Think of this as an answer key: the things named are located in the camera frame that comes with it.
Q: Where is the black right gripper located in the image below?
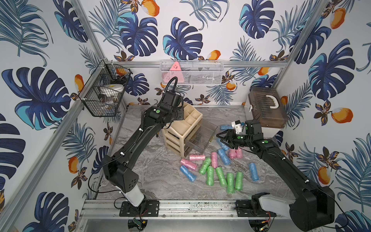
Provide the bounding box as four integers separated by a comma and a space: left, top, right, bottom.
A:
216, 129, 252, 148

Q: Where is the pink roll pair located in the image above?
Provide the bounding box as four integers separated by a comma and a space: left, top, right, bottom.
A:
229, 149, 237, 159

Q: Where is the beige drawer organizer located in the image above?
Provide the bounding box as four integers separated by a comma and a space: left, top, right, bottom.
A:
162, 102, 203, 158

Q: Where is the clear top drawer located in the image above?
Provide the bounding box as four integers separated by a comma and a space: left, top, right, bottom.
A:
185, 119, 217, 156

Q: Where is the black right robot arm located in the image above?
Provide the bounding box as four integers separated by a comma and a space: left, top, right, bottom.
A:
216, 120, 335, 232

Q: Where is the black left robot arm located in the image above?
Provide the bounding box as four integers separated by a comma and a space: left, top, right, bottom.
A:
102, 90, 184, 207

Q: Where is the blue roll far back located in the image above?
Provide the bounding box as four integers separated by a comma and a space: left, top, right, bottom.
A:
220, 125, 233, 131

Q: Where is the blue roll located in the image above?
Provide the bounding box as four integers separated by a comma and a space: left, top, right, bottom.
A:
180, 165, 196, 182
217, 148, 231, 165
220, 125, 233, 131
216, 138, 230, 151
249, 163, 260, 182

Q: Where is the blue roll upper middle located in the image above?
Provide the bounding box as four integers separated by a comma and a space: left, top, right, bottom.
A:
216, 138, 230, 151

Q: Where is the blue roll centre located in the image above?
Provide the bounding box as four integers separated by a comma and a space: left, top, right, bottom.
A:
217, 148, 231, 165

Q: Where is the pink triangle sponge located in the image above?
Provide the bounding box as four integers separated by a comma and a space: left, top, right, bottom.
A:
162, 61, 185, 83

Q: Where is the blue roll right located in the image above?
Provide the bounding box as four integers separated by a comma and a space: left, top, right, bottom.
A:
249, 163, 260, 182

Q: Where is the brown lidded storage box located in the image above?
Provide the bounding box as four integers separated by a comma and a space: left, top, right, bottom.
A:
245, 87, 288, 138

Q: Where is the blue roll front left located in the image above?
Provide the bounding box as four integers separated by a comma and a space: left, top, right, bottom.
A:
180, 165, 196, 182

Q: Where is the white bowl in basket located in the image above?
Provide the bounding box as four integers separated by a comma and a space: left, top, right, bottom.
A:
99, 84, 124, 97

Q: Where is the white wire shelf basket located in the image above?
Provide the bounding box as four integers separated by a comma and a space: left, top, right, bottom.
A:
159, 60, 224, 86

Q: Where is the black wire basket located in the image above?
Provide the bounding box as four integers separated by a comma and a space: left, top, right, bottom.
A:
78, 60, 132, 118

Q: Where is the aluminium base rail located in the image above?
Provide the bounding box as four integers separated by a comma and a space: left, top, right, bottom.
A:
80, 199, 290, 220

